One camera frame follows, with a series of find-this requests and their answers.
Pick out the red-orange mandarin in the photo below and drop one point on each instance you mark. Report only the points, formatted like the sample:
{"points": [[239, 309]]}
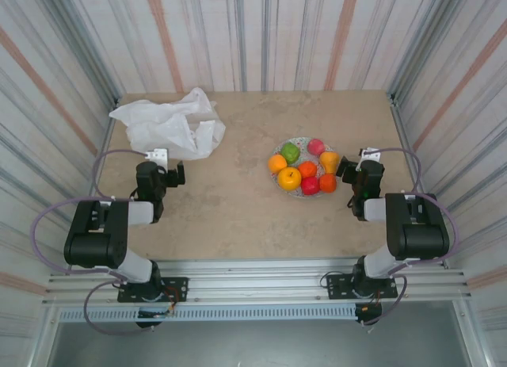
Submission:
{"points": [[328, 183]]}

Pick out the pink-red apple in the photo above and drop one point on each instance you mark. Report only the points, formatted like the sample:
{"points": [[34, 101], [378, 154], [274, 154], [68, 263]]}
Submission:
{"points": [[316, 146]]}

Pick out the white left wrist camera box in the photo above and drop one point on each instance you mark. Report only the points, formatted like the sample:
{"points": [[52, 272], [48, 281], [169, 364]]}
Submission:
{"points": [[157, 156]]}

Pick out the patterned round plate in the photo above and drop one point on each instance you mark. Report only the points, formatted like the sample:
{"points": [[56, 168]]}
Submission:
{"points": [[299, 142]]}

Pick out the grey sheet metal panel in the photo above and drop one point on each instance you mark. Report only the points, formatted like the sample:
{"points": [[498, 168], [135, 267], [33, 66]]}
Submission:
{"points": [[253, 343]]}

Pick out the aluminium mounting rail frame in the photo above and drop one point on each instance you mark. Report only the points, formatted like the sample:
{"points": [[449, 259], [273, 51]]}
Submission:
{"points": [[253, 280]]}

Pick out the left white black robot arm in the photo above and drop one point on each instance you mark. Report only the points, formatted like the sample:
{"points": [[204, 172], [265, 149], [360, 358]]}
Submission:
{"points": [[91, 244]]}

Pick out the yellow-orange orange fruit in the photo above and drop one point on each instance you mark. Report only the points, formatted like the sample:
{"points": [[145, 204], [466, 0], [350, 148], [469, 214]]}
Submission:
{"points": [[277, 163]]}

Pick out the white plastic bag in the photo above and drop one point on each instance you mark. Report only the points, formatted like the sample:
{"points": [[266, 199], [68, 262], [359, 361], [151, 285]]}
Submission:
{"points": [[162, 125]]}

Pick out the green apple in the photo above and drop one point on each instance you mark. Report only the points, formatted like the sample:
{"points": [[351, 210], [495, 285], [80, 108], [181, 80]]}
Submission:
{"points": [[290, 153]]}

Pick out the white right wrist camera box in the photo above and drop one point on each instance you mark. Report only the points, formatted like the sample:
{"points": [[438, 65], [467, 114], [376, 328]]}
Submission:
{"points": [[370, 154]]}

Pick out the red apple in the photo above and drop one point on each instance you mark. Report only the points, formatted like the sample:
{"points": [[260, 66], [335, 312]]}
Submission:
{"points": [[310, 186]]}

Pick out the yellow pepper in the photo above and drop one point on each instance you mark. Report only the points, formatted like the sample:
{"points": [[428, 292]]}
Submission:
{"points": [[328, 161]]}

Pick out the orange mandarin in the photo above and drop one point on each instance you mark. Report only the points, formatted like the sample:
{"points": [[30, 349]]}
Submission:
{"points": [[307, 169]]}

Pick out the yellow apple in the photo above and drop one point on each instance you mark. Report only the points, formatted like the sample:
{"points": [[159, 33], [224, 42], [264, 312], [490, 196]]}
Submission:
{"points": [[289, 178]]}

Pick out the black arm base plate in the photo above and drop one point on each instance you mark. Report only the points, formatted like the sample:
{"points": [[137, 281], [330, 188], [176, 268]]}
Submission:
{"points": [[178, 284], [336, 281]]}

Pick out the metal enclosure side rail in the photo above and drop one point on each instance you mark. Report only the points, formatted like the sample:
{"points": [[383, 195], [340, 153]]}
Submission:
{"points": [[402, 125], [108, 141]]}

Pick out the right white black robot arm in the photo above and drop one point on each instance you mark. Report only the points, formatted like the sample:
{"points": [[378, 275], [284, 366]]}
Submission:
{"points": [[420, 240]]}

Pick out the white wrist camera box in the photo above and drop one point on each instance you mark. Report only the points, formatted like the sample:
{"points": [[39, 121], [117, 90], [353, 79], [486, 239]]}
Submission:
{"points": [[370, 154], [157, 156]]}

